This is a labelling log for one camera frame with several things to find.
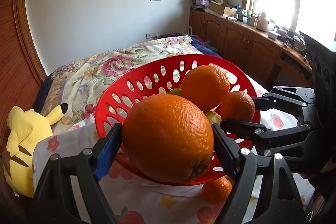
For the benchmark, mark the white pink bottle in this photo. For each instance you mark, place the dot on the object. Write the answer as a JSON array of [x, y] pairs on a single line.
[[262, 22]]

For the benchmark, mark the small tangerine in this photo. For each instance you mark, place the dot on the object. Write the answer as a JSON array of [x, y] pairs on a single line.
[[238, 106], [217, 191]]

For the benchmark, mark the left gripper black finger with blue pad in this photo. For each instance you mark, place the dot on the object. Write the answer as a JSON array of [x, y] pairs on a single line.
[[54, 199]]

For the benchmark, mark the red perforated plastic basket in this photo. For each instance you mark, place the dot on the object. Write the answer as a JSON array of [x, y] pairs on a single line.
[[159, 77]]

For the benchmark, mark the green pear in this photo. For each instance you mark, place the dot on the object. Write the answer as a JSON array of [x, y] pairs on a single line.
[[213, 117]]

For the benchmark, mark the white wall power strip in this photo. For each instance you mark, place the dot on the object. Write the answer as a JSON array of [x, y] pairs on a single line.
[[157, 35]]

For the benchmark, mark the floral bed quilt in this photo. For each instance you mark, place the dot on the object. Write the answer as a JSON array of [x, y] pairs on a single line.
[[81, 83]]

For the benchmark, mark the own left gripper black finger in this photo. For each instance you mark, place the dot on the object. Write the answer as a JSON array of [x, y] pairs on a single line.
[[278, 198]]

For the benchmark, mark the large orange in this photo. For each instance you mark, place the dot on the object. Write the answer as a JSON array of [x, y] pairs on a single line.
[[205, 86], [168, 138]]

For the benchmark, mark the yellow Pikachu plush toy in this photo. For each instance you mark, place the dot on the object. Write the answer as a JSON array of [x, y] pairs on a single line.
[[27, 128]]

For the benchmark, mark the wooden headboard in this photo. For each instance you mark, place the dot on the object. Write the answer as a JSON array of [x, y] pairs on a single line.
[[22, 73]]

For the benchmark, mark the small tangerine back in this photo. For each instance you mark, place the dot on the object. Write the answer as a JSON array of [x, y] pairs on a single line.
[[238, 106]]

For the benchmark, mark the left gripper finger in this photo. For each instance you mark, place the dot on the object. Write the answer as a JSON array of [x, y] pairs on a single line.
[[285, 98], [263, 138]]

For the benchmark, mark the yellow-green small fruit back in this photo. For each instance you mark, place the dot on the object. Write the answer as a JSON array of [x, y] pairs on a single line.
[[176, 91]]

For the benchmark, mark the wooden cabinet sideboard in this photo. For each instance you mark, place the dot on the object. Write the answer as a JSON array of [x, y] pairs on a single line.
[[267, 61]]

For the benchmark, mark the cardboard box on cabinet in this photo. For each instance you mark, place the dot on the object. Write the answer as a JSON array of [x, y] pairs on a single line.
[[222, 9]]

